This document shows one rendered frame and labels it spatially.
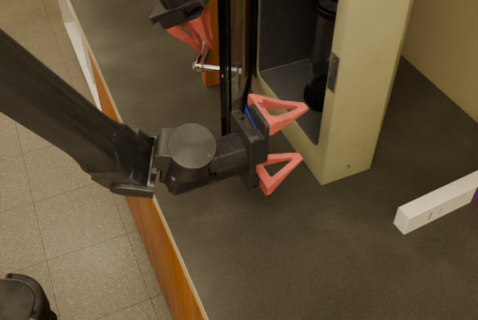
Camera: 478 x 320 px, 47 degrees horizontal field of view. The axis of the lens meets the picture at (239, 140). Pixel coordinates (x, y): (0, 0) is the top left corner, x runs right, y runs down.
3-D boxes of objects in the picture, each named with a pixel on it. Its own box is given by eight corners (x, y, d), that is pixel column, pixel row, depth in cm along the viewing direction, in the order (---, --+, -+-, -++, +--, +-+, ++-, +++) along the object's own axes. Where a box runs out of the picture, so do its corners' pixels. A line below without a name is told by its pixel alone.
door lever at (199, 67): (234, 48, 96) (233, 35, 94) (224, 80, 89) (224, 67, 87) (203, 45, 97) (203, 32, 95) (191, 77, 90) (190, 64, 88)
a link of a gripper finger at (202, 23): (193, 45, 98) (167, -1, 93) (229, 33, 95) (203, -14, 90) (183, 66, 93) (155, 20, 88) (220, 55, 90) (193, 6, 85)
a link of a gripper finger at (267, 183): (315, 146, 76) (254, 167, 73) (311, 181, 81) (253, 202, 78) (292, 117, 80) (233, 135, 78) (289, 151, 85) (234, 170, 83)
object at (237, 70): (242, 89, 93) (242, 61, 89) (240, 97, 91) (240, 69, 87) (231, 87, 93) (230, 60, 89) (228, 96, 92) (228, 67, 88)
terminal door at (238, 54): (250, 76, 122) (254, -110, 94) (227, 177, 101) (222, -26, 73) (247, 75, 122) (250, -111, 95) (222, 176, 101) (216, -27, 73)
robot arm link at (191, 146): (119, 133, 75) (109, 193, 72) (118, 97, 64) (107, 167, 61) (206, 144, 77) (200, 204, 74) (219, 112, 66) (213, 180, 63)
